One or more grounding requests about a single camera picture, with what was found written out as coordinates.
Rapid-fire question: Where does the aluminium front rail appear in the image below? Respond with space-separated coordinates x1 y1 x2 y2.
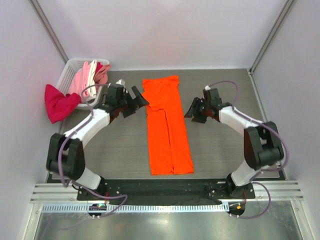
30 180 304 204

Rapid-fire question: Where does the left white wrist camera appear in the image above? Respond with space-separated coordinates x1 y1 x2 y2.
116 79 126 87

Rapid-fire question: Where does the right aluminium frame post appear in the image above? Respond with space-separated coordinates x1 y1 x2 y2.
248 0 297 76

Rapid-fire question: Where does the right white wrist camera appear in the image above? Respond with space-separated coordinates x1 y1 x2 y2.
204 85 211 91

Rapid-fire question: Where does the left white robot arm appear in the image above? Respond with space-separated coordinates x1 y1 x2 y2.
46 80 149 200

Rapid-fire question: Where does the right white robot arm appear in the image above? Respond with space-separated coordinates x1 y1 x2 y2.
184 86 285 198

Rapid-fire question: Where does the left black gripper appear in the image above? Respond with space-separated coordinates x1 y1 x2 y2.
116 86 148 118

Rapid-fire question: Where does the aluminium frame post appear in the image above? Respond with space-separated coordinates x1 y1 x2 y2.
248 0 297 76
28 0 69 63

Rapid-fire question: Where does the orange t-shirt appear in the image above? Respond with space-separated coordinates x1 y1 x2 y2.
142 75 194 176

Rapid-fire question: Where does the magenta t-shirt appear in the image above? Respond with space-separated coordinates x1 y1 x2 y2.
44 84 82 124

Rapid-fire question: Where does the white plastic laundry basket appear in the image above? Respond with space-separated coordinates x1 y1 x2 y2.
55 57 110 110

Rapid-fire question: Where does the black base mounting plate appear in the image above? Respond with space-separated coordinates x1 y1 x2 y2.
76 177 256 206

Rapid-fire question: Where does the light pink t-shirt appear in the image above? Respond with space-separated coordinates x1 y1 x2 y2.
67 61 91 96

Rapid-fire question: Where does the white t-shirt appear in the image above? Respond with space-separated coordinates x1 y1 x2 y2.
86 59 97 100

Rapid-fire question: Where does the salmon pink t-shirt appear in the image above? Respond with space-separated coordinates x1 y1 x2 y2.
93 62 111 84

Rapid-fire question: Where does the white slotted cable duct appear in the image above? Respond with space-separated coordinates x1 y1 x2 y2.
41 202 229 214

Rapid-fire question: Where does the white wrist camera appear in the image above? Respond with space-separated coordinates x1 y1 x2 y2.
116 79 126 87
204 85 211 91

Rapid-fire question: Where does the left aluminium frame post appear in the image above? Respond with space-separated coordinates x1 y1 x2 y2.
28 0 69 63

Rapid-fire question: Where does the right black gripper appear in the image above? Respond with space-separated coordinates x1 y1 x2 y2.
185 96 211 123

